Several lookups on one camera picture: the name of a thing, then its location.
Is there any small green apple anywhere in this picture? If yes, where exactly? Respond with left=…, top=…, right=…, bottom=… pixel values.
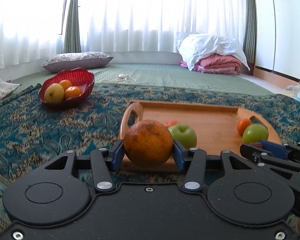
left=242, top=124, right=269, bottom=144

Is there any large green apple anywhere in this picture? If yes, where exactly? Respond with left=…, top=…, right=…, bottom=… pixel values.
left=168, top=123, right=197, bottom=148

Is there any small tangerine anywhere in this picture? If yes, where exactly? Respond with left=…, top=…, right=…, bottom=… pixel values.
left=166, top=120, right=179, bottom=128

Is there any large brownish orange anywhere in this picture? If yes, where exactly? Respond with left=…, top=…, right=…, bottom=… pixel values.
left=123, top=120, right=173, bottom=168

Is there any dark red jujube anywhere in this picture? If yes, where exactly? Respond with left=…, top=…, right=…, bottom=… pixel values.
left=250, top=142, right=263, bottom=149

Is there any front orange in bowl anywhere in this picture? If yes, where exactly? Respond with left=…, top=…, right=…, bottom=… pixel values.
left=64, top=86, right=83, bottom=100

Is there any orange in bowl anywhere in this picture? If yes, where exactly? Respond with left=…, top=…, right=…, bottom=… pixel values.
left=64, top=86, right=83, bottom=100
left=59, top=80, right=72, bottom=91

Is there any teal paisley patterned cloth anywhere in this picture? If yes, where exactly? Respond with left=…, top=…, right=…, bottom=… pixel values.
left=0, top=83, right=300, bottom=231

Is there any red glass fruit bowl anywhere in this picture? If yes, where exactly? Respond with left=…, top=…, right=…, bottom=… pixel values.
left=38, top=68, right=95, bottom=110

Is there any yellow mango in bowl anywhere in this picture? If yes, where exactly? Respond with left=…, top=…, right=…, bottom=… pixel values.
left=44, top=83, right=64, bottom=104

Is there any back orange in bowl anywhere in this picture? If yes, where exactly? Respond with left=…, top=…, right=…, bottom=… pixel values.
left=59, top=80, right=72, bottom=91

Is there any green quilted mattress cover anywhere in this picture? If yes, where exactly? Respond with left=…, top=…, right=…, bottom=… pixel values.
left=12, top=63, right=273, bottom=97

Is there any pink folded blanket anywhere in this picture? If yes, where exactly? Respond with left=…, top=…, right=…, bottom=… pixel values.
left=193, top=54, right=242, bottom=74

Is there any floral grey pillow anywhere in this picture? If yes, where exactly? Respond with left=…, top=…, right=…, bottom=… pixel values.
left=42, top=51, right=113, bottom=73

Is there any white pillow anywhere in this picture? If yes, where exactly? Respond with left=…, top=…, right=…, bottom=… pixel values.
left=178, top=34, right=250, bottom=71

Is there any left green curtain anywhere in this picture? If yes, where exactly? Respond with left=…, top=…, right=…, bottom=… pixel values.
left=63, top=0, right=81, bottom=53

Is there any green curtain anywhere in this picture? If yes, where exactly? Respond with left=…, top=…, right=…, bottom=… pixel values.
left=243, top=0, right=257, bottom=64
left=63, top=0, right=81, bottom=53

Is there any white paper bag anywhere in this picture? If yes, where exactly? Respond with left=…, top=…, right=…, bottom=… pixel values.
left=0, top=73, right=22, bottom=103

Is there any right green curtain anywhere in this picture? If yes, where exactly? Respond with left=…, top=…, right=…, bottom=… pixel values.
left=243, top=0, right=257, bottom=64

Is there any white sheer curtain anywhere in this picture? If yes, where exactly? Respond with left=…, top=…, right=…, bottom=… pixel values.
left=0, top=0, right=247, bottom=69

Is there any white coiled cable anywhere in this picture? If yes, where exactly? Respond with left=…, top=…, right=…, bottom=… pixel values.
left=101, top=73, right=137, bottom=83

